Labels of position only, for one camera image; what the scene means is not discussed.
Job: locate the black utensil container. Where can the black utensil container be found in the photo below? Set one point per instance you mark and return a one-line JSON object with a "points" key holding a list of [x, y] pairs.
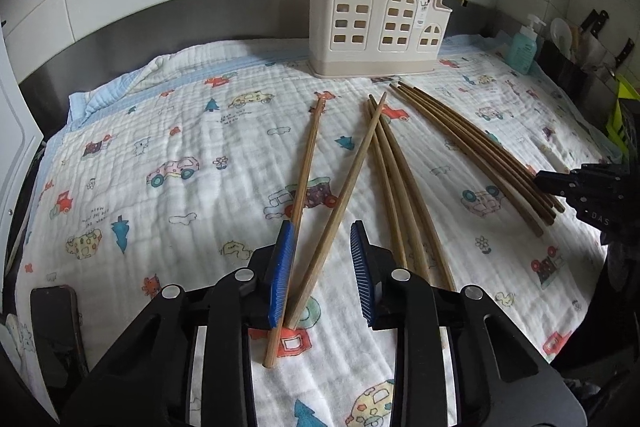
{"points": [[579, 80]]}

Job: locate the green plastic rack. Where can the green plastic rack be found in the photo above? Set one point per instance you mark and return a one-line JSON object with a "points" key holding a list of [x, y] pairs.
{"points": [[623, 123]]}

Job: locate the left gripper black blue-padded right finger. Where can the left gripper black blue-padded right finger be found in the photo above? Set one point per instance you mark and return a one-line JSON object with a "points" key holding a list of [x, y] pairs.
{"points": [[500, 379]]}

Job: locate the black-handled knife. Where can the black-handled knife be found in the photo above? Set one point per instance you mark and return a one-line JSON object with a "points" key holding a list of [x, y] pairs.
{"points": [[621, 58], [594, 23]]}

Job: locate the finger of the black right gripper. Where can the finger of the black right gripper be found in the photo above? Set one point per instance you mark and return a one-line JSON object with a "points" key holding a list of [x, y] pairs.
{"points": [[556, 183]]}

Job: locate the white ladle spoon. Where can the white ladle spoon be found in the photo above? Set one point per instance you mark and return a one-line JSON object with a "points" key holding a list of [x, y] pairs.
{"points": [[561, 36]]}

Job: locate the wooden chopstick crossing diagonal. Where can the wooden chopstick crossing diagonal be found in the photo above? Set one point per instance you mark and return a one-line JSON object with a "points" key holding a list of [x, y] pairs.
{"points": [[311, 276]]}

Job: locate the white cartoon-print cloth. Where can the white cartoon-print cloth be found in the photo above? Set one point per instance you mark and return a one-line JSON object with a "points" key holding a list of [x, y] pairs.
{"points": [[178, 171]]}

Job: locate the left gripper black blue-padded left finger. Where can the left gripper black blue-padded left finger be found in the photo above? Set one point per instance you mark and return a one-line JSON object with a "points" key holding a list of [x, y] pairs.
{"points": [[144, 379]]}

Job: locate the teal soap dispenser bottle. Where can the teal soap dispenser bottle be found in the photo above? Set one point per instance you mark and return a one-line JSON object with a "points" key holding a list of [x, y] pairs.
{"points": [[523, 46]]}

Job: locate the beige plastic utensil holder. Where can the beige plastic utensil holder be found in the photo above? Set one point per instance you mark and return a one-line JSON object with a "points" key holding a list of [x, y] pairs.
{"points": [[375, 38]]}

